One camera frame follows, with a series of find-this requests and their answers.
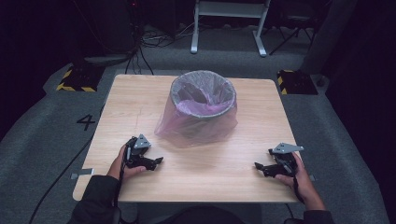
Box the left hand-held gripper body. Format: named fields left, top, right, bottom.
left=123, top=133, right=153, bottom=169

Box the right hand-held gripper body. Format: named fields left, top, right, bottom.
left=268, top=142, right=304, bottom=177

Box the pink plastic bag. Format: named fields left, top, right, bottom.
left=153, top=69, right=239, bottom=149

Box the grey-green round bin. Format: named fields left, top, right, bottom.
left=169, top=69, right=238, bottom=145

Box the person's left hand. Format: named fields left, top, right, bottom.
left=106, top=144, right=147, bottom=182

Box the person's right hand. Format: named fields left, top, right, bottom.
left=275, top=151, right=316, bottom=196

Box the person's dark lap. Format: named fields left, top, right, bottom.
left=160, top=204, right=248, bottom=224

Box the black yellow striped base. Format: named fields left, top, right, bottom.
left=55, top=63, right=106, bottom=93
left=276, top=69, right=319, bottom=96

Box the dark equipment stand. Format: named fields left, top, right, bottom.
left=70, top=0, right=139, bottom=67

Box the black tripod stand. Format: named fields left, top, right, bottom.
left=268, top=10, right=316, bottom=57

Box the grey curtain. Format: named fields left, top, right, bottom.
left=299, top=0, right=360, bottom=76

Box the black gripper wrist strap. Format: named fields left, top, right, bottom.
left=113, top=145, right=131, bottom=209
left=290, top=174, right=305, bottom=204

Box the long black floor cable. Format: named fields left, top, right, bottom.
left=28, top=104, right=106, bottom=224

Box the bundle of black cables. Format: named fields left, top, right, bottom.
left=124, top=21, right=195, bottom=77

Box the white metal desk frame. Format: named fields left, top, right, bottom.
left=190, top=0, right=273, bottom=58

